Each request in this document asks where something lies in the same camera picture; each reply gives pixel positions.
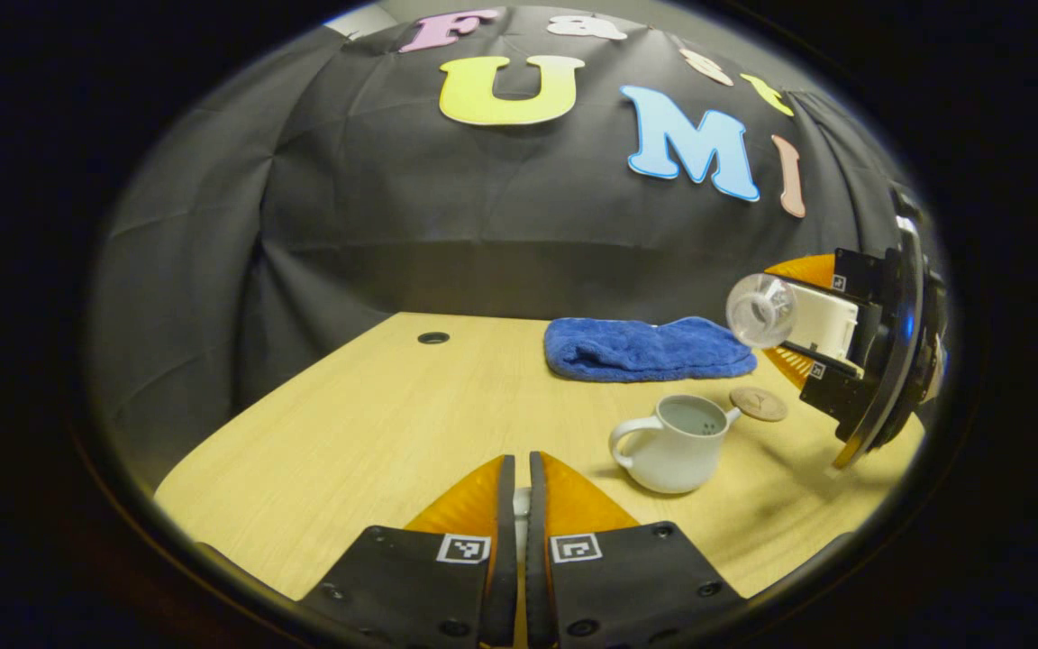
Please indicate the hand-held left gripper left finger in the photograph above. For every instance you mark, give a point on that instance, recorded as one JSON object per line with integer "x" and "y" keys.
{"x": 505, "y": 559}

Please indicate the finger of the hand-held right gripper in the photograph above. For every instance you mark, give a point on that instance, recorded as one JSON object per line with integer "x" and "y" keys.
{"x": 857, "y": 275}
{"x": 839, "y": 397}

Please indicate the round wooden coaster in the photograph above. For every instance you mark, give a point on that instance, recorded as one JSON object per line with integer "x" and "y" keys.
{"x": 759, "y": 405}

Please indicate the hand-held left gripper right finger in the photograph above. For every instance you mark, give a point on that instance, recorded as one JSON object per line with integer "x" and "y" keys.
{"x": 537, "y": 577}

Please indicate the white teacup lid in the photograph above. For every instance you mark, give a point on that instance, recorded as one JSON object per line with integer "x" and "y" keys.
{"x": 522, "y": 518}

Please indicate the clear plastic water bottle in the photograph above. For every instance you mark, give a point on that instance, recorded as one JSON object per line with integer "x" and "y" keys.
{"x": 762, "y": 311}

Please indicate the blue towel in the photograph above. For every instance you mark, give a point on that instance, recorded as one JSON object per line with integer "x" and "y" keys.
{"x": 645, "y": 351}

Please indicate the white teacup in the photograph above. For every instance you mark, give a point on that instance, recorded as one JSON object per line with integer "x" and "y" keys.
{"x": 672, "y": 451}

